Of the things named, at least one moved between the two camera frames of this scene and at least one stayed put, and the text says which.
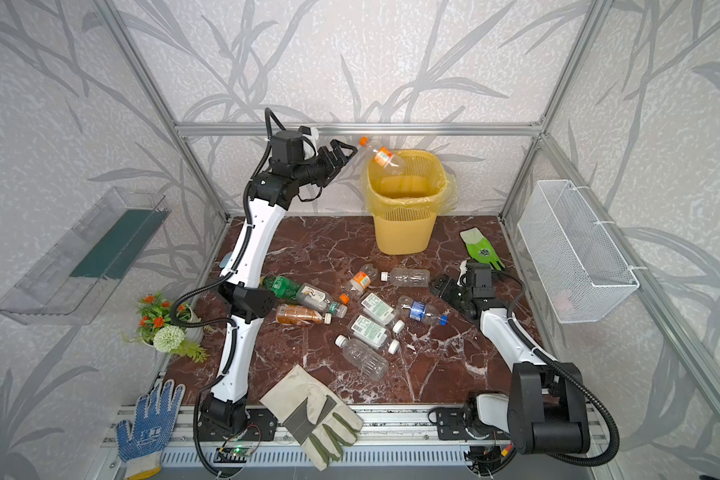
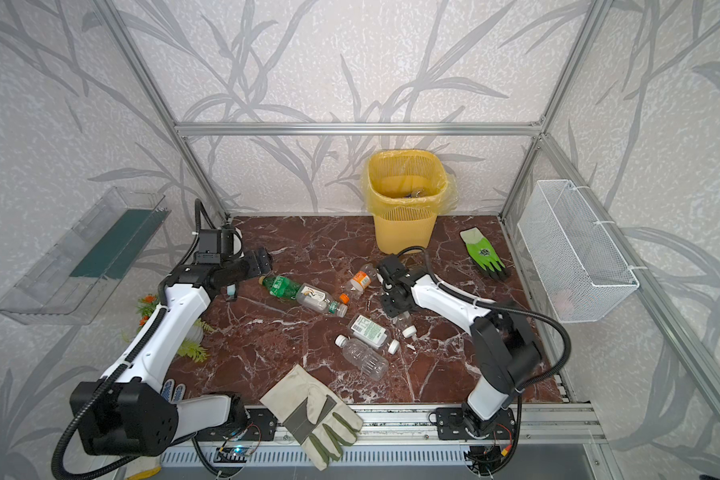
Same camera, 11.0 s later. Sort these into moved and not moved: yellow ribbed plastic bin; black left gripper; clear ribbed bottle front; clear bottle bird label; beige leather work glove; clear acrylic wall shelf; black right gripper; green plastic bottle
Moved: black right gripper; black left gripper
Not moved: beige leather work glove; green plastic bottle; clear acrylic wall shelf; yellow ribbed plastic bin; clear ribbed bottle front; clear bottle bird label
